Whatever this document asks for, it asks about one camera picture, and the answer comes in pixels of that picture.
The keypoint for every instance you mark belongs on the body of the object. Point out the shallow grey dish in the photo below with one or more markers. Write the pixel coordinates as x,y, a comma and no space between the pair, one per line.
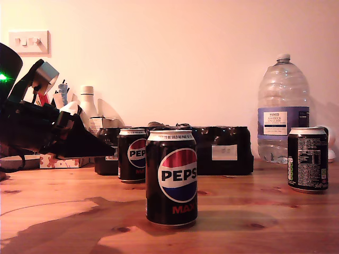
10,164

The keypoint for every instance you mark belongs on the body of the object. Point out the white bottle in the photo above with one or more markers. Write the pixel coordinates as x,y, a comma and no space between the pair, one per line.
87,105

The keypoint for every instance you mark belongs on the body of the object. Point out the red chopstick packet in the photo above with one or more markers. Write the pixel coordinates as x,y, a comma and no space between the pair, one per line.
43,99

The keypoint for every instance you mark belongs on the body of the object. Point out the black Pepsi Max can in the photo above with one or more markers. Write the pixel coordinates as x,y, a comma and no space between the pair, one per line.
129,158
169,180
307,158

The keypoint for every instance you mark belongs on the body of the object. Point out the blue packet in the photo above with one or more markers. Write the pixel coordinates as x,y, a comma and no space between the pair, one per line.
63,91

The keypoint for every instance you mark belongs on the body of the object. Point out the gingerbread print tissue box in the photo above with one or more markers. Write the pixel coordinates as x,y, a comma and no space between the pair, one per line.
66,164

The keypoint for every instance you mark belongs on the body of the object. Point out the white light switch plate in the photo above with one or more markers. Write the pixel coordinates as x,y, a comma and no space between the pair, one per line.
29,49

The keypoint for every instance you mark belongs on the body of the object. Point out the small white carton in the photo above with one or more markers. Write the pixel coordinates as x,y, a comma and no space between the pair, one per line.
95,124

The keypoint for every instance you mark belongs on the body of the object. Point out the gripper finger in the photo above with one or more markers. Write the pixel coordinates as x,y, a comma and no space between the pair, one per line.
79,140

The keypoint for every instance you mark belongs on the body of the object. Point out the large clear water bottle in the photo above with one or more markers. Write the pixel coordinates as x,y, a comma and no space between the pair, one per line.
283,92

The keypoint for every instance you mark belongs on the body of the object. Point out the black Pepsi Max multipack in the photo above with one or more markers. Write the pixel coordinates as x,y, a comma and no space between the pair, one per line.
225,137

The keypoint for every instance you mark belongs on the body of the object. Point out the white tissue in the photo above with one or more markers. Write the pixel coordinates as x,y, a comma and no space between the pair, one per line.
69,108

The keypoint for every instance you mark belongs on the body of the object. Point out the small white round camera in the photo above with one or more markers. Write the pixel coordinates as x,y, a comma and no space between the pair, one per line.
331,156

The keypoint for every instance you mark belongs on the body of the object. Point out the white paper sleeve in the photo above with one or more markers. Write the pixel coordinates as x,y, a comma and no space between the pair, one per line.
57,101

